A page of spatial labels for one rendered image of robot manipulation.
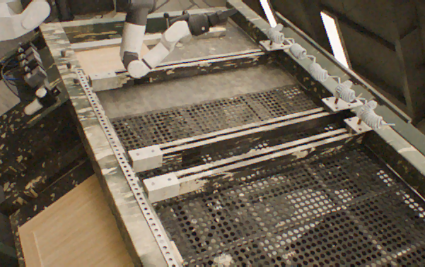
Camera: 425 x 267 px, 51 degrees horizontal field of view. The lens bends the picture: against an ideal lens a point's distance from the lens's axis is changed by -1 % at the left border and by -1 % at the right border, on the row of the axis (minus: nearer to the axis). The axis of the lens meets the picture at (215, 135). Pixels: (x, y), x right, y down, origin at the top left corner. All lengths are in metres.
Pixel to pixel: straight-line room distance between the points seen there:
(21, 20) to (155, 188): 0.91
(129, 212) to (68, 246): 0.50
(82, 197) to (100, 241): 0.27
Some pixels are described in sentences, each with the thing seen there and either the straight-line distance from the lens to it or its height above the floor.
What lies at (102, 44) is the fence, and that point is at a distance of 2.59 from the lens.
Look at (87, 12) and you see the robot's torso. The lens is 2.08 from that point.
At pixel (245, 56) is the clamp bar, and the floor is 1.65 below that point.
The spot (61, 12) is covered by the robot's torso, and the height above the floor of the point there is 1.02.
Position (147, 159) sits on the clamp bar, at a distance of 1.80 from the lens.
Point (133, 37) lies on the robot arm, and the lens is 1.97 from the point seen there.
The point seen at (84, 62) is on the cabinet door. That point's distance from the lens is 2.47.
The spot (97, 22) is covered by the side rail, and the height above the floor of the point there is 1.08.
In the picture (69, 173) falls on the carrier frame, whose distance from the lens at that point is 2.28.
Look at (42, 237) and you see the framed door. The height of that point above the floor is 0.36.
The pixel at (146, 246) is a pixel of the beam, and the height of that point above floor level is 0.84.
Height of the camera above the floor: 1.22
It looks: 1 degrees up
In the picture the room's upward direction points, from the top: 54 degrees clockwise
